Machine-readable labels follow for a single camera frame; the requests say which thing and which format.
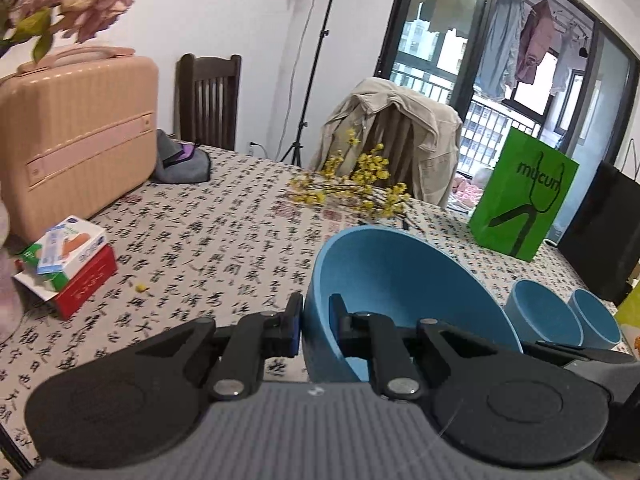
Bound hanging white garment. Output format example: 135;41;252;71
550;22;576;96

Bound green paper bag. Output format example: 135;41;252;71
468;127;580;262

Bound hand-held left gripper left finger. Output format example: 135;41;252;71
140;291;304;402

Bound yellow flower branch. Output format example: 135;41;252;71
287;129;413;231

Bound pink blanket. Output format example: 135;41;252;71
452;167;491;211

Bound black paper bag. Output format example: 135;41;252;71
556;160;640;306

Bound dried pink flowers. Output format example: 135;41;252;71
0;0;135;63

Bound balcony railing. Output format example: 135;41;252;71
390;60;543;171

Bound white blue orange box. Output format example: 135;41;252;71
37;216;107;276

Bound black sliding door frame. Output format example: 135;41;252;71
375;0;640;246

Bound hanging pink jacket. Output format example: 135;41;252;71
515;0;558;86

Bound hanging blue shirt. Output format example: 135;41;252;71
475;0;526;103

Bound peach hard suitcase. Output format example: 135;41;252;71
0;46;160;236

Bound beige jacket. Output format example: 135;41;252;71
310;77;463;208

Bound blue bowl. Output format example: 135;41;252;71
567;289;622;351
302;225;522;383
504;280;584;348

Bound yellow-green snack box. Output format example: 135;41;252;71
614;287;640;361

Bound green white box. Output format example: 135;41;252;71
15;242;71;292

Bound red box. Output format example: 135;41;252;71
12;245;118;321

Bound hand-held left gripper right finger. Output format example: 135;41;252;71
328;294;483;402

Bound dark wooden chair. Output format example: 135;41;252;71
175;53;242;152
367;105;426;196

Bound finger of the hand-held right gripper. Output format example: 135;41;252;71
535;341;633;367

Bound grey pouch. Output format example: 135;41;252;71
151;129;212;184

